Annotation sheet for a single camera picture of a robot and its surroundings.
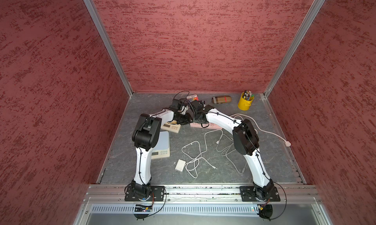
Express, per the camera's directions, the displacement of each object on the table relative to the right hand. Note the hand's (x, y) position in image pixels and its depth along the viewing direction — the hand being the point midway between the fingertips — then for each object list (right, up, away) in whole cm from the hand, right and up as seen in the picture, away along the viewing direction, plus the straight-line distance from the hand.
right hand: (199, 122), depth 99 cm
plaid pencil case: (+18, +17, +14) cm, 29 cm away
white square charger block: (-12, -23, -18) cm, 31 cm away
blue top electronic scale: (-24, -16, -12) cm, 31 cm away
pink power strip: (+4, 0, -20) cm, 20 cm away
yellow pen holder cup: (+34, +15, +4) cm, 37 cm away
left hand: (-5, -1, +1) cm, 6 cm away
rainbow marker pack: (-4, +18, +18) cm, 26 cm away
